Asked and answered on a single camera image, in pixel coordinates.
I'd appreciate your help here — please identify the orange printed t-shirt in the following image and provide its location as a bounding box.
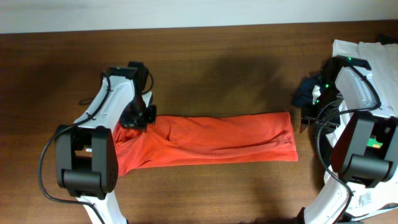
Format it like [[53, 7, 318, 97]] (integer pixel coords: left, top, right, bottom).
[[113, 112, 298, 176]]

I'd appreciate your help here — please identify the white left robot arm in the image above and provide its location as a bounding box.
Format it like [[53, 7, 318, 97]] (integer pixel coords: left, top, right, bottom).
[[55, 62, 157, 223]]

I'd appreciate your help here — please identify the white t-shirt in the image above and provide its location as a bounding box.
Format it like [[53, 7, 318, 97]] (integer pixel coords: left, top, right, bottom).
[[312, 39, 398, 218]]

